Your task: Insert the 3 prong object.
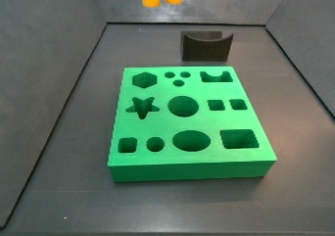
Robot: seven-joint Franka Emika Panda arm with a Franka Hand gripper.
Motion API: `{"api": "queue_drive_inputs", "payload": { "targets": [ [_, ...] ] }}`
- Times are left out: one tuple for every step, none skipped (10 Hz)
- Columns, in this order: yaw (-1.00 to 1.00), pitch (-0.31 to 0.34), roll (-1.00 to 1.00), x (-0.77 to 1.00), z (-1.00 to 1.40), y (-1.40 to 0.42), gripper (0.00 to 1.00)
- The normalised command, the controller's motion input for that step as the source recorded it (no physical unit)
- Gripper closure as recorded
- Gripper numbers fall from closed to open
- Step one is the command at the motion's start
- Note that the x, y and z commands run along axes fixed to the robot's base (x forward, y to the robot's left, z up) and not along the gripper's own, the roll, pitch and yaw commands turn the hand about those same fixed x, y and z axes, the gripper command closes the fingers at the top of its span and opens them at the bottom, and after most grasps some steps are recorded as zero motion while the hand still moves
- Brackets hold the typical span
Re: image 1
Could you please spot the black curved arch block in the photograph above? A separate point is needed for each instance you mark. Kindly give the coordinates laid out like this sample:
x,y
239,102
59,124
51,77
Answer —
x,y
206,46

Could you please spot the green shape sorter block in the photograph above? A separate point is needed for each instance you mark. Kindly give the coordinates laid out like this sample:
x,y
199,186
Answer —
x,y
186,126

